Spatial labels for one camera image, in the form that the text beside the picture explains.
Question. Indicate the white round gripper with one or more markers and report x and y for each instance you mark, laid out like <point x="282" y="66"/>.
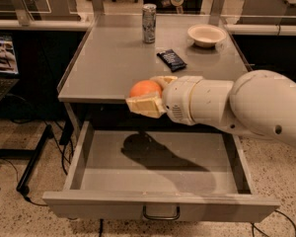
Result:
<point x="176" y="98"/>

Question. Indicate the orange fruit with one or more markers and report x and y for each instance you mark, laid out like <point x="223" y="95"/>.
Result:
<point x="145" y="87"/>

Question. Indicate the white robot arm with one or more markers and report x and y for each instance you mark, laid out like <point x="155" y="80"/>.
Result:
<point x="260" y="104"/>

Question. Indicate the open grey top drawer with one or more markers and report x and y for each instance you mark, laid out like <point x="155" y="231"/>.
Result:
<point x="114" y="173"/>

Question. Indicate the dark blue snack packet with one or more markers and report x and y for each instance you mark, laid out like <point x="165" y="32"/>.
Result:
<point x="172" y="60"/>

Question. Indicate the grey metal cabinet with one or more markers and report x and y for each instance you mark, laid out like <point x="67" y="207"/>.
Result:
<point x="113" y="57"/>

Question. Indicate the white paper bowl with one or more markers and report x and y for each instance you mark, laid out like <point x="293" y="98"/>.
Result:
<point x="206" y="35"/>

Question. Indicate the silver drink can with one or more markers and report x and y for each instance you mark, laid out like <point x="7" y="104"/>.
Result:
<point x="148" y="22"/>

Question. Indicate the black stand leg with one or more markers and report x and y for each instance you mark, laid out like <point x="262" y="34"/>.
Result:
<point x="32" y="155"/>

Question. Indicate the laptop computer on stand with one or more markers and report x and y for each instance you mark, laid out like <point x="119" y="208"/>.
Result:
<point x="9" y="72"/>

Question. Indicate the metal drawer handle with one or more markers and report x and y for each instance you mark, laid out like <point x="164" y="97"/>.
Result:
<point x="161" y="212"/>

